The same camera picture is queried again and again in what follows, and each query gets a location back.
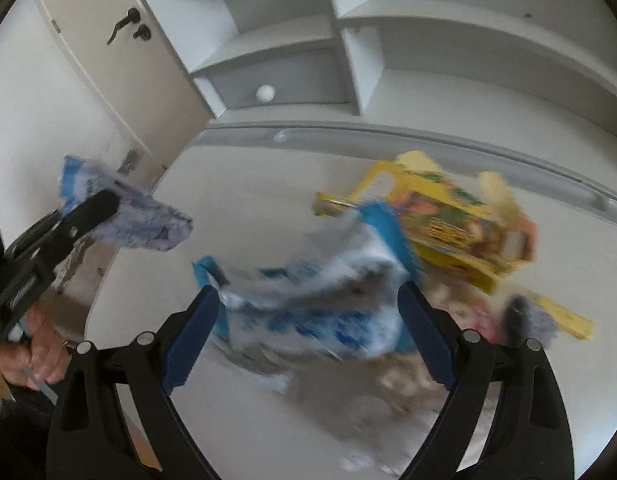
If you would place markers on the person's left hand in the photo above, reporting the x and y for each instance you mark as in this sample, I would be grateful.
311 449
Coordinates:
43 359

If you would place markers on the white grey desk hutch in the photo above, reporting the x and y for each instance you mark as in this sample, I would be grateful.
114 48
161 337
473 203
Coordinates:
563 52

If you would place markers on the blue white snack wrapper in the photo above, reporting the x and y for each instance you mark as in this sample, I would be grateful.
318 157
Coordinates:
336 300

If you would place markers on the comic paper wrapper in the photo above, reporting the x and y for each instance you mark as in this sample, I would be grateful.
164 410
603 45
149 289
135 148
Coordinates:
141 221

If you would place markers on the grey drawer with white knob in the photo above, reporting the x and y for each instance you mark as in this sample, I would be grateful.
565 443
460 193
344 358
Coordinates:
307 77

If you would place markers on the yellow snack box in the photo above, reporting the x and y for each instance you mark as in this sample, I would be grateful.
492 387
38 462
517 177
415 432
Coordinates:
480 238

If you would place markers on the yellow flat plastic piece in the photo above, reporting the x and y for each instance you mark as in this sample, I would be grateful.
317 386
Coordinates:
567 320

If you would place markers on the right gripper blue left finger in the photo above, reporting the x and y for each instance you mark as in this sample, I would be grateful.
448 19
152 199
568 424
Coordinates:
89 438

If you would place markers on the pink small box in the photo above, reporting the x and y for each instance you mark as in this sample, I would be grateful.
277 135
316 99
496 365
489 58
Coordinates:
474 315

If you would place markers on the grey sock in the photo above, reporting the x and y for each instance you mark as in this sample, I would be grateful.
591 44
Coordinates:
523 319

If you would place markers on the white door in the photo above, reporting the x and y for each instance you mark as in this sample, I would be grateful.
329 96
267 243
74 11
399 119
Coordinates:
124 55

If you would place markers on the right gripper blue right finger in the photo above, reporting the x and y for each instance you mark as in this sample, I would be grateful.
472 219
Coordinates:
530 436

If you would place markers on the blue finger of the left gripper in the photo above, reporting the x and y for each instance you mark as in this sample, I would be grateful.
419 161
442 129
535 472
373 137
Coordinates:
80 219

